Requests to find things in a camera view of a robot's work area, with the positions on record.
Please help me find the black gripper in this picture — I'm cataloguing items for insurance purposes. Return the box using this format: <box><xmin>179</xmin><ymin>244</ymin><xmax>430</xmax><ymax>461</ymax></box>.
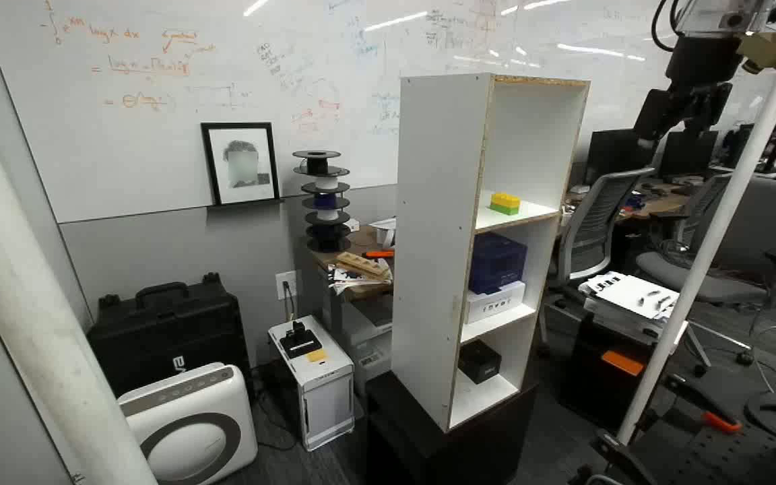
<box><xmin>634</xmin><ymin>35</ymin><xmax>744</xmax><ymax>141</ymax></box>

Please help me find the yellow sponge with green top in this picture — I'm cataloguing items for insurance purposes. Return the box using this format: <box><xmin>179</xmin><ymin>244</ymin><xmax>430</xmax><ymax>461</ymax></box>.
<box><xmin>487</xmin><ymin>190</ymin><xmax>522</xmax><ymax>218</ymax></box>

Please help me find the black computer monitor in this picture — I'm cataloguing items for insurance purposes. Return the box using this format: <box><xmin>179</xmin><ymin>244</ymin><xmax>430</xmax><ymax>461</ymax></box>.
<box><xmin>654</xmin><ymin>131</ymin><xmax>724</xmax><ymax>178</ymax></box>
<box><xmin>585</xmin><ymin>127</ymin><xmax>661</xmax><ymax>178</ymax></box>

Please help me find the wooden table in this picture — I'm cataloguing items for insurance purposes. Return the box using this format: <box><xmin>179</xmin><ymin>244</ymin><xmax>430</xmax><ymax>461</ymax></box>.
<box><xmin>618</xmin><ymin>190</ymin><xmax>692</xmax><ymax>224</ymax></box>

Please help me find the thin white pole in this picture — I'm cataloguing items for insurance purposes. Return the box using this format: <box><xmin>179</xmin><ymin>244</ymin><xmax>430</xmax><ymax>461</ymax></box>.
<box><xmin>615</xmin><ymin>65</ymin><xmax>776</xmax><ymax>449</ymax></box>

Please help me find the grey mesh office chair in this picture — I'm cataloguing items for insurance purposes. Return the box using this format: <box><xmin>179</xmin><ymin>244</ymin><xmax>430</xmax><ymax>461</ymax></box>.
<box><xmin>550</xmin><ymin>164</ymin><xmax>661</xmax><ymax>291</ymax></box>

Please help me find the grey padded office chair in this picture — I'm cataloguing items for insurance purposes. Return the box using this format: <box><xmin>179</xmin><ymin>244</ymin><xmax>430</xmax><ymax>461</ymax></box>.
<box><xmin>634</xmin><ymin>172</ymin><xmax>776</xmax><ymax>373</ymax></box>

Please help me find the white perforated panel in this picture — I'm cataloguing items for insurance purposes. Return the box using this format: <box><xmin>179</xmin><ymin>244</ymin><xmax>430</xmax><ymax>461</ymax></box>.
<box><xmin>576</xmin><ymin>269</ymin><xmax>681</xmax><ymax>323</ymax></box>

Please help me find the dark blue box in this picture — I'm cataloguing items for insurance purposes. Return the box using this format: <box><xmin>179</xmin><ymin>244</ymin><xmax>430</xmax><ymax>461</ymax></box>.
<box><xmin>470</xmin><ymin>232</ymin><xmax>530</xmax><ymax>298</ymax></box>

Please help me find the white flat box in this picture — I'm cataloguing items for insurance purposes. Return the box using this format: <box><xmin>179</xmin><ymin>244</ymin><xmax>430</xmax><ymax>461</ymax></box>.
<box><xmin>463</xmin><ymin>278</ymin><xmax>529</xmax><ymax>326</ymax></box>

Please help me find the white open shelf unit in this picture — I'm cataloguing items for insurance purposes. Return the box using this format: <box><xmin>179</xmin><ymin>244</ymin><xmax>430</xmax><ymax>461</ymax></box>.
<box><xmin>387</xmin><ymin>74</ymin><xmax>593</xmax><ymax>438</ymax></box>

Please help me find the white mug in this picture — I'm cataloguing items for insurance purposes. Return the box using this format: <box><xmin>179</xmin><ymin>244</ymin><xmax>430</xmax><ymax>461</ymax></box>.
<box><xmin>367</xmin><ymin>217</ymin><xmax>399</xmax><ymax>249</ymax></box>

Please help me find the small black box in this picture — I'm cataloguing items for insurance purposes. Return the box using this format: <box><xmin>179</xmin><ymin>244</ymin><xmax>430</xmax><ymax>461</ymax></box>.
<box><xmin>457</xmin><ymin>341</ymin><xmax>505</xmax><ymax>385</ymax></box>

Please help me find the wooden box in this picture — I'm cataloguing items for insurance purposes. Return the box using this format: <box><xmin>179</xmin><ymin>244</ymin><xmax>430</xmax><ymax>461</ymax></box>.
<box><xmin>331</xmin><ymin>249</ymin><xmax>391</xmax><ymax>282</ymax></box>

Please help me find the grey filament spool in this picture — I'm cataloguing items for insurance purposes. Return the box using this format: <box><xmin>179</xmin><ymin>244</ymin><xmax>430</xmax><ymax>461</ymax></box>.
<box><xmin>300</xmin><ymin>178</ymin><xmax>352</xmax><ymax>203</ymax></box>

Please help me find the empty black filament spool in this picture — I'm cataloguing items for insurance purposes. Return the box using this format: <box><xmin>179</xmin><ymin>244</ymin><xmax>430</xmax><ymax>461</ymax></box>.
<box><xmin>290</xmin><ymin>148</ymin><xmax>344</xmax><ymax>181</ymax></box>

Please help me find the blue filament spool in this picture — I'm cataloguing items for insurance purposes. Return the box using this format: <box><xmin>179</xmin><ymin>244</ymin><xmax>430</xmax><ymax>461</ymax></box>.
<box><xmin>302</xmin><ymin>197</ymin><xmax>352</xmax><ymax>228</ymax></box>

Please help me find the grey desk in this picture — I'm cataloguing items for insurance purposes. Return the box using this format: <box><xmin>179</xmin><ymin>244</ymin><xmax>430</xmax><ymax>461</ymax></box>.
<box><xmin>296</xmin><ymin>253</ymin><xmax>399</xmax><ymax>399</ymax></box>

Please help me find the black cabinet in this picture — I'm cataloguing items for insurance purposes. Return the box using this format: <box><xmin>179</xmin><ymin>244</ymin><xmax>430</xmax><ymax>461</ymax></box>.
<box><xmin>364</xmin><ymin>373</ymin><xmax>540</xmax><ymax>485</ymax></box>

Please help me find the black framed portrait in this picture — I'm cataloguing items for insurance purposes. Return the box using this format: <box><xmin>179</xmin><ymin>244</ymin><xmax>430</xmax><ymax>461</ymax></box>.
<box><xmin>200</xmin><ymin>123</ymin><xmax>282</xmax><ymax>211</ymax></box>

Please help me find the small black device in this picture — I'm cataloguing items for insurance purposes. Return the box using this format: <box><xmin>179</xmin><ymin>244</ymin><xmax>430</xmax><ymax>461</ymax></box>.
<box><xmin>277</xmin><ymin>319</ymin><xmax>325</xmax><ymax>361</ymax></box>

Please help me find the white computer box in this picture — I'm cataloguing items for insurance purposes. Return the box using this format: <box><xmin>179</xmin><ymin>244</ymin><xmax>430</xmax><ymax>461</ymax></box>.
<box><xmin>267</xmin><ymin>314</ymin><xmax>358</xmax><ymax>455</ymax></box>

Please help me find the white whiteboard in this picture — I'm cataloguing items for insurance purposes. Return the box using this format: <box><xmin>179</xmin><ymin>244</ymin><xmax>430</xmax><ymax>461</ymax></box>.
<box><xmin>0</xmin><ymin>0</ymin><xmax>776</xmax><ymax>228</ymax></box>

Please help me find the black hard case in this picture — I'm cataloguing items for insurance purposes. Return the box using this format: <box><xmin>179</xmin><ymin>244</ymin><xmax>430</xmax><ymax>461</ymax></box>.
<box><xmin>86</xmin><ymin>273</ymin><xmax>253</xmax><ymax>399</ymax></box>

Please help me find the white air purifier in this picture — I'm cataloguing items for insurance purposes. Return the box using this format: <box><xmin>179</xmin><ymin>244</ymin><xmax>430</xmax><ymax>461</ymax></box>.
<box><xmin>115</xmin><ymin>361</ymin><xmax>261</xmax><ymax>485</ymax></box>

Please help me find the thick white pole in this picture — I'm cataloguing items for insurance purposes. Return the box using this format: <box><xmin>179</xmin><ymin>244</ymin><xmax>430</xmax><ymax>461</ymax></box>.
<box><xmin>0</xmin><ymin>65</ymin><xmax>158</xmax><ymax>485</ymax></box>

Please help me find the orange handled clamp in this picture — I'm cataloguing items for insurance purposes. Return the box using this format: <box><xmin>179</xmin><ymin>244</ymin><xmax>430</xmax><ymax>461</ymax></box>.
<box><xmin>661</xmin><ymin>373</ymin><xmax>747</xmax><ymax>439</ymax></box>

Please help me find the white wall outlet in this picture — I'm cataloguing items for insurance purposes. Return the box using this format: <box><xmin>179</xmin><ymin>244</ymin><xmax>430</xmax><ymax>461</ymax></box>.
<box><xmin>273</xmin><ymin>269</ymin><xmax>300</xmax><ymax>303</ymax></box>

